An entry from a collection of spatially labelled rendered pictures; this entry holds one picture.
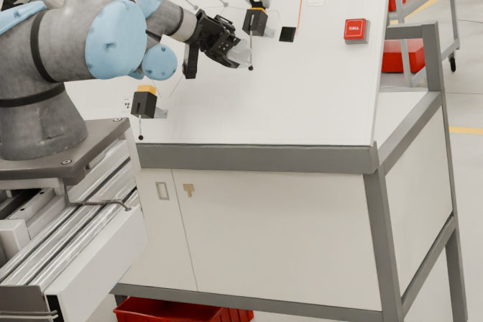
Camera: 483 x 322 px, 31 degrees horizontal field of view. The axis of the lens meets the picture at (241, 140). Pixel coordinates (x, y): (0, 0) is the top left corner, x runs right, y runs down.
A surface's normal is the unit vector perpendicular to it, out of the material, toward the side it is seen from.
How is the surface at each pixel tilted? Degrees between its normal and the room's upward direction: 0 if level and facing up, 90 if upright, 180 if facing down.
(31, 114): 72
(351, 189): 90
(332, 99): 52
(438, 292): 0
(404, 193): 90
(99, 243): 0
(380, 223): 90
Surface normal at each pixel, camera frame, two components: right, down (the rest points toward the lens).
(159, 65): 0.40, 0.24
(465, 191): -0.18, -0.93
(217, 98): -0.47, -0.28
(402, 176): 0.88, 0.00
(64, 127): 0.66, -0.19
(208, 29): 0.29, 0.69
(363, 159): -0.45, 0.37
